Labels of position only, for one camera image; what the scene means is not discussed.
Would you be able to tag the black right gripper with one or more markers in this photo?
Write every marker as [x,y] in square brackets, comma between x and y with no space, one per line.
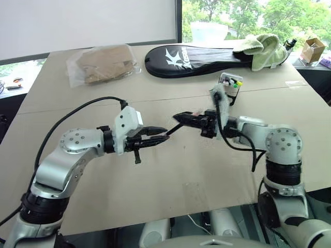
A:
[208,124]

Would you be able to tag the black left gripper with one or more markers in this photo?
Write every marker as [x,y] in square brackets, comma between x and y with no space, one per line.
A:
[134,144]

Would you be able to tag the black pen with pink end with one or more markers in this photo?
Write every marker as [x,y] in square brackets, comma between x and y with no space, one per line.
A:
[172,130]

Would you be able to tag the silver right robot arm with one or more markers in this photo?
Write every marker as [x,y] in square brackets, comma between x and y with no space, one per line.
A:
[282,149]

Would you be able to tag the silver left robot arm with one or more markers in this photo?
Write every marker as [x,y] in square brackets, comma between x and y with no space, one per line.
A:
[62,165]

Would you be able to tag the brown cardboard table cover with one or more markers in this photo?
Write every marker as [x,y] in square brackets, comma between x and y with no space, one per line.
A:
[165,180]

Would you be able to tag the small box of markers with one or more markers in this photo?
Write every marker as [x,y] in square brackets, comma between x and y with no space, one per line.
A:
[231,89]

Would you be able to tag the black racket bag white logo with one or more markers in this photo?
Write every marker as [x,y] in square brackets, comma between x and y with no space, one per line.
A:
[191,60]

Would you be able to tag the yellow capped marker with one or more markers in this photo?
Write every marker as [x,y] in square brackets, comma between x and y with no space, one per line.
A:
[239,84]

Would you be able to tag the clear bag with cardboard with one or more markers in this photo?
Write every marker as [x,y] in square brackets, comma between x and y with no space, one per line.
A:
[103,64]

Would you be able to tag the silver rounded robot leg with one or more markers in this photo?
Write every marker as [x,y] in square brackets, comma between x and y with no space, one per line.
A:
[155,233]
[225,223]

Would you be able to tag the light green towel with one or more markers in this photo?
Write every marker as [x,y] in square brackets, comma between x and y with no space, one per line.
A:
[266,51]

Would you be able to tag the silver robot torso plate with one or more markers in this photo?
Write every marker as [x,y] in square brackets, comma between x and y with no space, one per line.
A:
[207,244]

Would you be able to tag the small black bottle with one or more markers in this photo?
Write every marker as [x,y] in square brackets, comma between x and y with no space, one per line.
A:
[291,44]

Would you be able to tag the white projection screen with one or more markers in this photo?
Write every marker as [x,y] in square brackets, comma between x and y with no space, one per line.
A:
[88,23]

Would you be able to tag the small open cardboard box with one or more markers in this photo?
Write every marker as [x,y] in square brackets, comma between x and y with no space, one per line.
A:
[313,50]

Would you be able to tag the orange and black hand tool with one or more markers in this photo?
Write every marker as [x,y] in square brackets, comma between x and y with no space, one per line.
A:
[16,82]

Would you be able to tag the purple packet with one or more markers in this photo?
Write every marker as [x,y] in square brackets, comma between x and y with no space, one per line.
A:
[326,62]

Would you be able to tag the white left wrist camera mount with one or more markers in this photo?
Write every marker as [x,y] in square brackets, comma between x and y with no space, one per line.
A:
[126,124]

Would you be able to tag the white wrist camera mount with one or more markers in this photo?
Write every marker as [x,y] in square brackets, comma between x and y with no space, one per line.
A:
[126,124]
[222,103]

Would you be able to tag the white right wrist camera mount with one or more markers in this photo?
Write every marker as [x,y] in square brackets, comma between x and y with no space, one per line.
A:
[222,103]

